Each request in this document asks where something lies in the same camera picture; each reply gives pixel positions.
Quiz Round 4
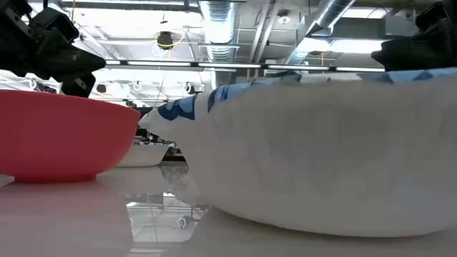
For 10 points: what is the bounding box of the slanted silver ceiling duct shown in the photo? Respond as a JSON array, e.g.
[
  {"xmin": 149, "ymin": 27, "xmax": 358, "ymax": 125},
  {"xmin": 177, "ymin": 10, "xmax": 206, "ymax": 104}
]
[{"xmin": 285, "ymin": 0, "xmax": 358, "ymax": 65}]

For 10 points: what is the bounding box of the grey rectangular air duct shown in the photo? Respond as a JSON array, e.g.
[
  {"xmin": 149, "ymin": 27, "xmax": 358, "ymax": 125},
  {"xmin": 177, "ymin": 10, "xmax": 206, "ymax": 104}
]
[{"xmin": 313, "ymin": 16, "xmax": 421, "ymax": 40}]

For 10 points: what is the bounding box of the black ceiling dome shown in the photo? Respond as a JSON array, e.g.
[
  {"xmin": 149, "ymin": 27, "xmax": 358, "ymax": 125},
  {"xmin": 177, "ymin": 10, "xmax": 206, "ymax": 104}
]
[{"xmin": 156, "ymin": 31, "xmax": 175, "ymax": 50}]

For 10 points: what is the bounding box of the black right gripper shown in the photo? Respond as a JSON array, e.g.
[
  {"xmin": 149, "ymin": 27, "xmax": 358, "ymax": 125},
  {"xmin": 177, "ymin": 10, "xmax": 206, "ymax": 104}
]
[{"xmin": 371, "ymin": 0, "xmax": 457, "ymax": 71}]

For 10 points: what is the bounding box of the ceiling light rail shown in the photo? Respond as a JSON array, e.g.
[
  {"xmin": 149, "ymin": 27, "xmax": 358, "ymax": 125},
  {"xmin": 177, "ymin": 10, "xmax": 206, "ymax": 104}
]
[{"xmin": 105, "ymin": 59, "xmax": 386, "ymax": 72}]

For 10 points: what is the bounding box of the round silver ceiling duct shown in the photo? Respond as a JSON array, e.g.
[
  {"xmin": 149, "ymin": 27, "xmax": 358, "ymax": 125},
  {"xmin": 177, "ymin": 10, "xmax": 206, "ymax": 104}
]
[{"xmin": 198, "ymin": 0, "xmax": 239, "ymax": 64}]

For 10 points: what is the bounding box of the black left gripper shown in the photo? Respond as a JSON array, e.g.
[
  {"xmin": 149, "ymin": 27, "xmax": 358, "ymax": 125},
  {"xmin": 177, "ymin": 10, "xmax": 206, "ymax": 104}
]
[{"xmin": 0, "ymin": 0, "xmax": 107, "ymax": 98}]

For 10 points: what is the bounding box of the red plastic bowl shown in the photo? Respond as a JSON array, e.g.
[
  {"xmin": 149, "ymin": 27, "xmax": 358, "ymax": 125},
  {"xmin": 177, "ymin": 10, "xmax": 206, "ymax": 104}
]
[{"xmin": 0, "ymin": 89, "xmax": 141, "ymax": 183}]

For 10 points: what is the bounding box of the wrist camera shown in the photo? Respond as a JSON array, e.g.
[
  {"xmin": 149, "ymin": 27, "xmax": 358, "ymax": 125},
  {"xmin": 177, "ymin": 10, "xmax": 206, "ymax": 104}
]
[
  {"xmin": 30, "ymin": 7, "xmax": 80, "ymax": 43},
  {"xmin": 415, "ymin": 1, "xmax": 451, "ymax": 34}
]

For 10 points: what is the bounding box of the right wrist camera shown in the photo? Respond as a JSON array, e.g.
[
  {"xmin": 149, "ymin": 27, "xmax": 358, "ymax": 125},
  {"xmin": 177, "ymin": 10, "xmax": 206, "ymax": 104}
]
[{"xmin": 415, "ymin": 1, "xmax": 451, "ymax": 34}]

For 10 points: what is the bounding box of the blue patterned white paper bowl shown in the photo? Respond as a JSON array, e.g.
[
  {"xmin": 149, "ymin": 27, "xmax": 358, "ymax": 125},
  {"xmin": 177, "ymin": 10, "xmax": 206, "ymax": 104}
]
[
  {"xmin": 138, "ymin": 66, "xmax": 457, "ymax": 238},
  {"xmin": 116, "ymin": 140, "xmax": 176, "ymax": 168}
]

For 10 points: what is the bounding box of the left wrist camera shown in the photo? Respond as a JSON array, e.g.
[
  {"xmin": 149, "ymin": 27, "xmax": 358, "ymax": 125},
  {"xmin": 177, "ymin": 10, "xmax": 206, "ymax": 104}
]
[{"xmin": 30, "ymin": 7, "xmax": 80, "ymax": 43}]

